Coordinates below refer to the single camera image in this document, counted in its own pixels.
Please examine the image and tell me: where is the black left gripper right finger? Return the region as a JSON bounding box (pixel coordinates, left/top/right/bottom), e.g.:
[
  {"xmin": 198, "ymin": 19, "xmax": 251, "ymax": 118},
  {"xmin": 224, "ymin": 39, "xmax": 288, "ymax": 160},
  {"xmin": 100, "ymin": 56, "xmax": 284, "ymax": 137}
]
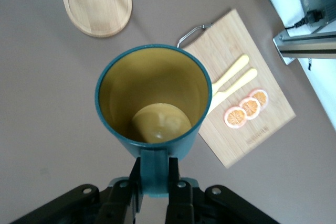
[{"xmin": 165, "ymin": 157, "xmax": 204, "ymax": 224}]

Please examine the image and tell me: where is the yellow plastic fork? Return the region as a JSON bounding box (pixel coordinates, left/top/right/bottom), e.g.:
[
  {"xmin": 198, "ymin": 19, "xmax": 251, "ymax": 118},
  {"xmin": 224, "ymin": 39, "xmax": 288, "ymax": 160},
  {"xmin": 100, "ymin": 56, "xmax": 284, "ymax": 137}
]
[{"xmin": 211, "ymin": 54, "xmax": 250, "ymax": 96}]

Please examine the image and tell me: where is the black power plug cable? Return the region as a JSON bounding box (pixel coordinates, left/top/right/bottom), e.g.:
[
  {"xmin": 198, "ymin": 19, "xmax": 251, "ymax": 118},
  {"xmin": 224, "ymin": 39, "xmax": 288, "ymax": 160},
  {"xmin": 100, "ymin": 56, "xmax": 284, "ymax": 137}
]
[{"xmin": 285, "ymin": 11, "xmax": 323, "ymax": 29}]

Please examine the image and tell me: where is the metal camera pole bracket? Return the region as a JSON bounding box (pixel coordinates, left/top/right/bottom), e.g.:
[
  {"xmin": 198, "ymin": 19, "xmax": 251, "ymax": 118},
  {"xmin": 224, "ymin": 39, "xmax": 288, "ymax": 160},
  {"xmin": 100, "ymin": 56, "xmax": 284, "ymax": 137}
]
[{"xmin": 272, "ymin": 28, "xmax": 336, "ymax": 65}]

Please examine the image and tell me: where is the bamboo cutting board metal handle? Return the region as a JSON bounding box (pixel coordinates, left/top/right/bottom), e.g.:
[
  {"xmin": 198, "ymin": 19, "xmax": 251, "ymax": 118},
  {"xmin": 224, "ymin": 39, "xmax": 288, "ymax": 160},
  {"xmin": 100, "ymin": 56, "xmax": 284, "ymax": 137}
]
[{"xmin": 176, "ymin": 8, "xmax": 297, "ymax": 169}]

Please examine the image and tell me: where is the yellow plastic knife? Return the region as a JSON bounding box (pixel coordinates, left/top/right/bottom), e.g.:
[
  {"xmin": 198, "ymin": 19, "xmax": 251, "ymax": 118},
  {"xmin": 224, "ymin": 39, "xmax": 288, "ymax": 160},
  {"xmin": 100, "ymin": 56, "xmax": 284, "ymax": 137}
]
[{"xmin": 208, "ymin": 68, "xmax": 258, "ymax": 114}]

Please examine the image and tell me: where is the aluminium frame with cables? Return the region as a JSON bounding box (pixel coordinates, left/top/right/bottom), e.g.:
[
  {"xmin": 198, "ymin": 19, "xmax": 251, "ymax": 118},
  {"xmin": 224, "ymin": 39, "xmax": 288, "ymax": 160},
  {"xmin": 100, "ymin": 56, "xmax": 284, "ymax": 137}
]
[{"xmin": 258, "ymin": 0, "xmax": 336, "ymax": 130}]

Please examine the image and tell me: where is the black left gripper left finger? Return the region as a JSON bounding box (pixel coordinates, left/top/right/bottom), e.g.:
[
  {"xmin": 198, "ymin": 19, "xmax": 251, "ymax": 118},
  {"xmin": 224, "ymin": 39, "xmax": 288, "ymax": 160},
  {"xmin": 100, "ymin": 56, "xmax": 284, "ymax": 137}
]
[{"xmin": 96, "ymin": 157, "xmax": 144, "ymax": 224}]

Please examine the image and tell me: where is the fake orange slice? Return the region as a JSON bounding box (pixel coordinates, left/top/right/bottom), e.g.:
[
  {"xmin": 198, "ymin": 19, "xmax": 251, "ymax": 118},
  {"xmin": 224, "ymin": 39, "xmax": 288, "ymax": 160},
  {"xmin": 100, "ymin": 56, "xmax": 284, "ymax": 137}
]
[
  {"xmin": 248, "ymin": 88, "xmax": 269, "ymax": 111},
  {"xmin": 224, "ymin": 105, "xmax": 248, "ymax": 130},
  {"xmin": 238, "ymin": 97, "xmax": 261, "ymax": 121}
]

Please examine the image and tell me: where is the wooden mug tree stand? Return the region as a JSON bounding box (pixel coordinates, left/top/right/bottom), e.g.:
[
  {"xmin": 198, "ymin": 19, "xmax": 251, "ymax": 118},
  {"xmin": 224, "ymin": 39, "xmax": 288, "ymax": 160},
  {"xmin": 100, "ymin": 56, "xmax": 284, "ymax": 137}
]
[{"xmin": 56, "ymin": 0, "xmax": 133, "ymax": 38}]

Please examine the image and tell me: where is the dark teal mug yellow inside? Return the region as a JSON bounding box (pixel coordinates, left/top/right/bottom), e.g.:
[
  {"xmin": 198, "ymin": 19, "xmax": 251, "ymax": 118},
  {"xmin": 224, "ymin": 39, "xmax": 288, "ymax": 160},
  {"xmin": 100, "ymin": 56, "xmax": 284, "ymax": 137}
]
[{"xmin": 94, "ymin": 44, "xmax": 213, "ymax": 199}]

